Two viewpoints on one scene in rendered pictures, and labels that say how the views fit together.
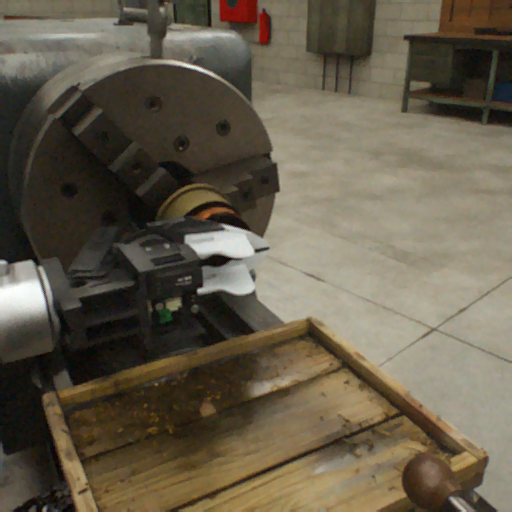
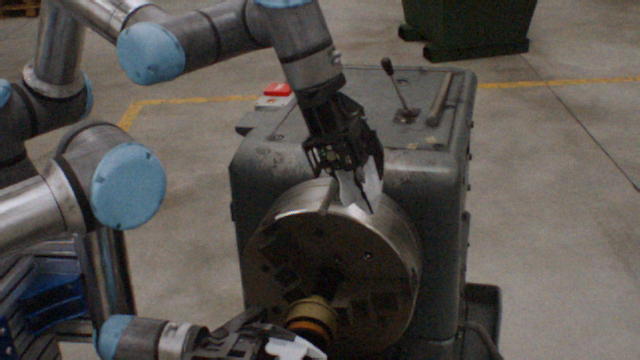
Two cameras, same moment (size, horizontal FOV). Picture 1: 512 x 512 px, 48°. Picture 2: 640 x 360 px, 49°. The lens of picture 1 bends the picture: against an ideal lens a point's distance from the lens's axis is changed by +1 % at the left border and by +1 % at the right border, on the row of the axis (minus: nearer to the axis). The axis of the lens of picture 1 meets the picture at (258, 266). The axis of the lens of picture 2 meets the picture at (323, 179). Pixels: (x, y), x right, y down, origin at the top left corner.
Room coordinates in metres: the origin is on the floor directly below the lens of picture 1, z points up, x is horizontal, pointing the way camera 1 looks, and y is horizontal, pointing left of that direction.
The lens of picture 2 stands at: (-0.08, -0.61, 1.81)
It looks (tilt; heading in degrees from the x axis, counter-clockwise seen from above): 27 degrees down; 44
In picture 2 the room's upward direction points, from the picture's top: 3 degrees counter-clockwise
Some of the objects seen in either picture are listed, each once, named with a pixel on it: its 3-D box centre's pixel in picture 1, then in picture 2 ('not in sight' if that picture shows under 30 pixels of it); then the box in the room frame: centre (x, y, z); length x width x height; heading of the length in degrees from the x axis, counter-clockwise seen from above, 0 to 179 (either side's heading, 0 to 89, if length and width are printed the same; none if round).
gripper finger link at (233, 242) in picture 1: (234, 247); (293, 355); (0.48, 0.02, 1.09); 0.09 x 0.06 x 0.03; 119
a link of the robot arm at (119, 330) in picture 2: not in sight; (138, 341); (0.36, 0.26, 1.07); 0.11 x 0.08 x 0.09; 119
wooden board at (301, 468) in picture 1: (250, 436); not in sight; (0.46, 0.01, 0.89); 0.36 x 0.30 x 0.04; 119
